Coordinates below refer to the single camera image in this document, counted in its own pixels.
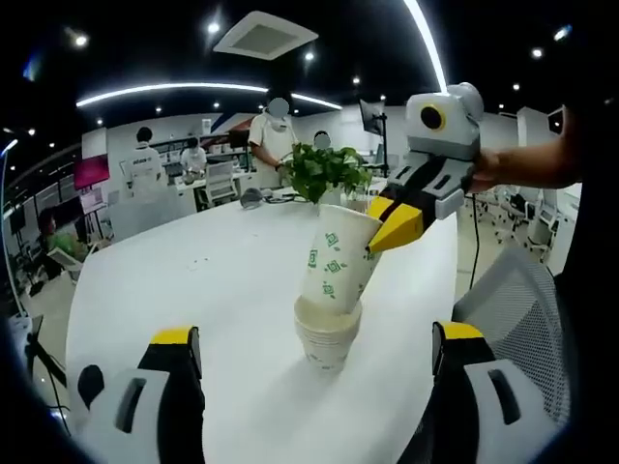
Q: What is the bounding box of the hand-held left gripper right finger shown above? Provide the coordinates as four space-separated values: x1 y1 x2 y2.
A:
430 319 572 464

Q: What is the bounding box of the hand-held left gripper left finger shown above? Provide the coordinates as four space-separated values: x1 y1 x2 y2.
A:
113 326 207 464

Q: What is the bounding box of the green-printed white paper cup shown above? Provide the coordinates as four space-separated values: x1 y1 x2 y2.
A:
298 202 383 315

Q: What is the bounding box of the pile of white paper cups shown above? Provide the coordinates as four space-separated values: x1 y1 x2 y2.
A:
293 295 364 373

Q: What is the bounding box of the person's right hand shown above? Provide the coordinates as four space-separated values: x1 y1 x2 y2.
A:
466 148 509 194

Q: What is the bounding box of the black monitor on stand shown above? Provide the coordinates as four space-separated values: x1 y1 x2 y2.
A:
360 99 391 178

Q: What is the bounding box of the potted green plant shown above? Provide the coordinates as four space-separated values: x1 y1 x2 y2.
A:
280 142 373 217

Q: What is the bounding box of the black pouch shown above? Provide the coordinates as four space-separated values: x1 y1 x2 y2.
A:
76 364 105 410

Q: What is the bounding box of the curved ceiling light strip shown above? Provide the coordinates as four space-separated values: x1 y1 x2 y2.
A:
403 0 449 96

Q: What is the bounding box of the white table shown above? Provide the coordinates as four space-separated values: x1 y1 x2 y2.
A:
65 195 460 464

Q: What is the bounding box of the grey mesh office chair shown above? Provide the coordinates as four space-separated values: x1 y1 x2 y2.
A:
452 246 575 429

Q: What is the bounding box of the person's dark torso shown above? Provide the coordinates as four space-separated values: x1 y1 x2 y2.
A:
550 103 619 436

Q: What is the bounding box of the white slatted office chair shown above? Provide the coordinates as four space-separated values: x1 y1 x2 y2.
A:
202 159 241 207

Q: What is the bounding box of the ceiling air vent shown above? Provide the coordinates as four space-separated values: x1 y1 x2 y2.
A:
212 10 319 61

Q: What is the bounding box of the long ceiling light strip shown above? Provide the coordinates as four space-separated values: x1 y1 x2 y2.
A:
75 82 343 111

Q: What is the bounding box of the pink screen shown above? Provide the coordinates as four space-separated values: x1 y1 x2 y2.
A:
73 154 110 190

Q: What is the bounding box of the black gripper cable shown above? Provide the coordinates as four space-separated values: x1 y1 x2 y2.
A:
471 190 483 291

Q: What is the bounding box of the black table cable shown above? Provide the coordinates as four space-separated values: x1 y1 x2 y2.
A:
263 190 310 204

